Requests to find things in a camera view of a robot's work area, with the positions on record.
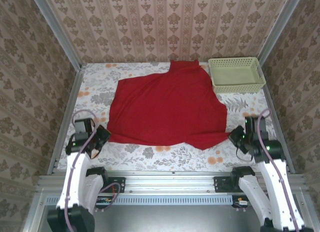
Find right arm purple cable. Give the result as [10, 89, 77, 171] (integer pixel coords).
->
[236, 108, 300, 232]

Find slotted grey cable duct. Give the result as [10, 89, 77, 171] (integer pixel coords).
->
[46, 195, 233, 206]

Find floral tablecloth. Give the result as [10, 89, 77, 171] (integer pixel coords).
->
[56, 62, 287, 173]

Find aluminium mounting rail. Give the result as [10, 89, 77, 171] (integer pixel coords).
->
[37, 170, 305, 195]

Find red t-shirt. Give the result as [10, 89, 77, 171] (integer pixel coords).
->
[106, 59, 231, 151]

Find aluminium table side rail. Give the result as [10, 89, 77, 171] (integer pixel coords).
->
[258, 59, 296, 174]
[48, 64, 87, 172]

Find pale green plastic basket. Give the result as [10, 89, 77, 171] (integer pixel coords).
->
[207, 57, 267, 94]

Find grey metal panel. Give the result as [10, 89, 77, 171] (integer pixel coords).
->
[37, 194, 308, 232]

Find aluminium frame post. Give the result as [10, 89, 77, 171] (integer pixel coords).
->
[257, 0, 306, 65]
[28, 0, 83, 69]

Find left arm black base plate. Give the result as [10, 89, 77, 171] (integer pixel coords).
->
[106, 176, 126, 194]

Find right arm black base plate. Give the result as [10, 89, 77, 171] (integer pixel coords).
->
[213, 176, 242, 194]

